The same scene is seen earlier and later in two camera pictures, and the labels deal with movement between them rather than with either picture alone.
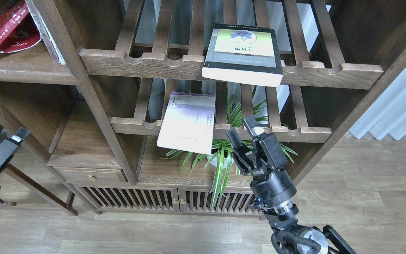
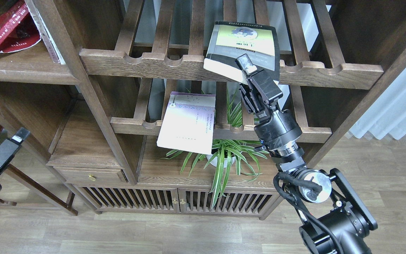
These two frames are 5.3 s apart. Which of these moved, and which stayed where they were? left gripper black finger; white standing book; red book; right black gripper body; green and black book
Moved: right black gripper body
Stayed: white standing book; red book; left gripper black finger; green and black book
